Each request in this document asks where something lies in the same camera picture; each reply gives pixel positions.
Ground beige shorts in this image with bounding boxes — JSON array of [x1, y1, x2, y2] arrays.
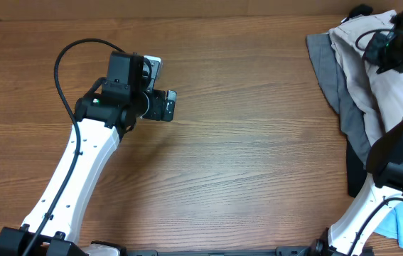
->
[[328, 10, 403, 144]]

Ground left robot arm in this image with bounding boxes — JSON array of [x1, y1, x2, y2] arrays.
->
[[0, 51, 177, 256]]

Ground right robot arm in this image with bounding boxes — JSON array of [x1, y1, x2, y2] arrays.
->
[[304, 12, 403, 255]]

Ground grey t-shirt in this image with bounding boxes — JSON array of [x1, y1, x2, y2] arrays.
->
[[306, 33, 370, 167]]

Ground black garment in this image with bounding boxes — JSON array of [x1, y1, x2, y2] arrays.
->
[[346, 140, 370, 198]]

